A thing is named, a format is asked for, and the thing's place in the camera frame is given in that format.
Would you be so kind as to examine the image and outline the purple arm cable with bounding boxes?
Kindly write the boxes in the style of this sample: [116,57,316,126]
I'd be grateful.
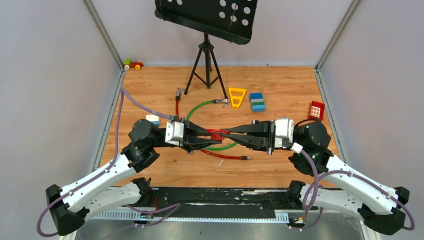
[36,86,181,238]
[287,149,416,232]

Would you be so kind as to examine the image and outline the black music stand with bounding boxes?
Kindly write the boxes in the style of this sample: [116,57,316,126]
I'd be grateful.
[154,0,258,103]

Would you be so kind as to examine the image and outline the red window block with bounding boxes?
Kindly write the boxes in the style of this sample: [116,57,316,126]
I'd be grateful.
[308,100,326,121]

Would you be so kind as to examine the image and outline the white blue block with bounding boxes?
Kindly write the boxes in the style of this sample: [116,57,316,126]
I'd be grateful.
[145,114,160,127]

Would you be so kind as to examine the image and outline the toy car red green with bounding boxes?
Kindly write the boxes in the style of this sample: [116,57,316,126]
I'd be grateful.
[123,58,144,71]

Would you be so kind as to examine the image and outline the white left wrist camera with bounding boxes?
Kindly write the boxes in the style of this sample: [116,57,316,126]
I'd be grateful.
[164,121,184,146]

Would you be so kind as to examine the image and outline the yellow triangular plastic piece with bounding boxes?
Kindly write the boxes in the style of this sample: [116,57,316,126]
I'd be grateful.
[228,87,247,109]

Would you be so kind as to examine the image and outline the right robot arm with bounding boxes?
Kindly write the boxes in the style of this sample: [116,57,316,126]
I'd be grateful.
[222,118,413,236]

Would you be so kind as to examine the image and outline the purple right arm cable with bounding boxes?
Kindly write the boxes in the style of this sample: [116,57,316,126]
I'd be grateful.
[287,149,416,232]

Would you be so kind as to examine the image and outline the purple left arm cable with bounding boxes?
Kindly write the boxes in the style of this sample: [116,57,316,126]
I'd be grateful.
[36,86,181,238]

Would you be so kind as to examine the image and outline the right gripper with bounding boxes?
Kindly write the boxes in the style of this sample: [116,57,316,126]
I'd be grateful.
[217,119,299,154]

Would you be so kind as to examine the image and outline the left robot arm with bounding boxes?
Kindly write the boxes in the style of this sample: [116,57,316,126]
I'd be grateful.
[36,119,222,237]

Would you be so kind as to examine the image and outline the red padlock with thin cable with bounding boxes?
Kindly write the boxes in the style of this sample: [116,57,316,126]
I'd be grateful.
[206,128,231,141]

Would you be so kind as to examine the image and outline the thick red cable lock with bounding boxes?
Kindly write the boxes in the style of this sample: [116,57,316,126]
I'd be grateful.
[175,87,252,161]

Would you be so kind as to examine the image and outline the blue green stacked blocks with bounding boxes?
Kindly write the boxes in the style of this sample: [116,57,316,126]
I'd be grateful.
[249,92,266,113]

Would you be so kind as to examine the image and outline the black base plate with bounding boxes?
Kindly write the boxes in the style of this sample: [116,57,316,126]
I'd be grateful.
[131,187,303,220]

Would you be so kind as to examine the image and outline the green cable lock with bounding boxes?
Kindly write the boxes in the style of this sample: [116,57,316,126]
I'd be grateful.
[186,99,237,151]

